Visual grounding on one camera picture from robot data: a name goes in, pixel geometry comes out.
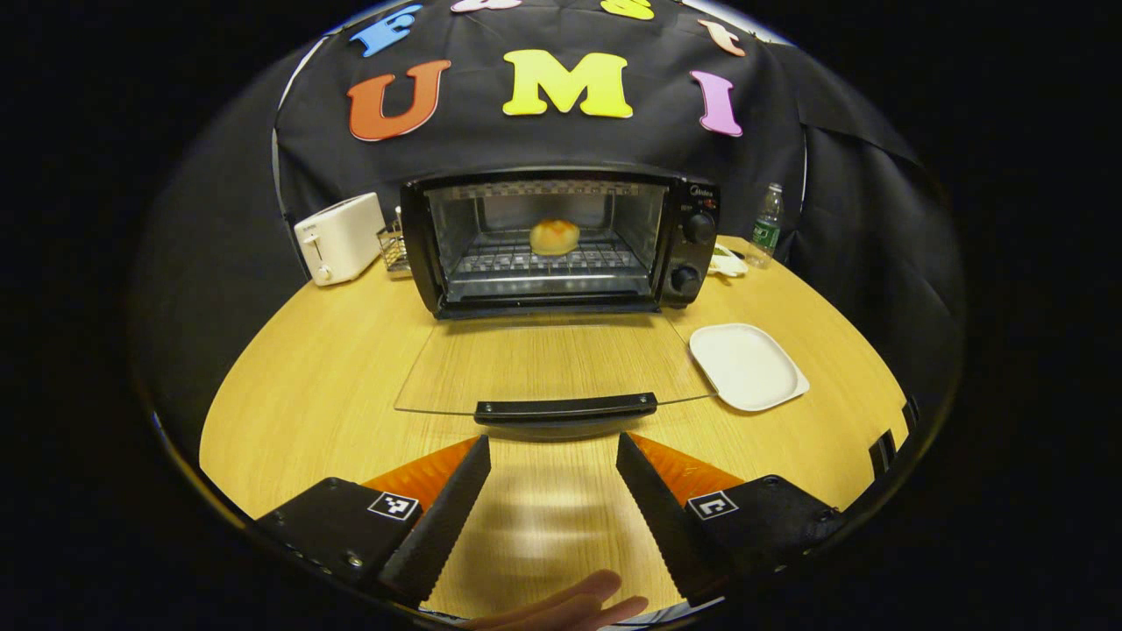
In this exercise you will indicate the golden bread bun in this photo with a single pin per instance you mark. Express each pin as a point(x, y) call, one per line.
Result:
point(554, 237)

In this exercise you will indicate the black table edge clamp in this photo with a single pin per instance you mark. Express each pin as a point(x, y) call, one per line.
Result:
point(912, 414)
point(883, 453)

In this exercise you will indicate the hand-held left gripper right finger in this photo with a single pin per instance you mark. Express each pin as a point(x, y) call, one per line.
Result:
point(671, 526)

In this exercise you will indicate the green label plastic bottle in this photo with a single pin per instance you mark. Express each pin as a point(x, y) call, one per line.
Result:
point(765, 232)

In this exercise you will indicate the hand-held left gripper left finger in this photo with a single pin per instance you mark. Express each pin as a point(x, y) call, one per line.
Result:
point(443, 526)

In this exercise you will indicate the white square plate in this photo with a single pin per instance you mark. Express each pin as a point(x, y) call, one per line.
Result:
point(745, 364)

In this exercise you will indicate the black electric oven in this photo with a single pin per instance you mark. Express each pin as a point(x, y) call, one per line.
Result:
point(692, 228)

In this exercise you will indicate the white toaster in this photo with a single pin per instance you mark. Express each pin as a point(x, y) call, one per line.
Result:
point(342, 237)

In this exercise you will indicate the black backdrop cloth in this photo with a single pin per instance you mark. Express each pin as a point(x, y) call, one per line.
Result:
point(526, 145)

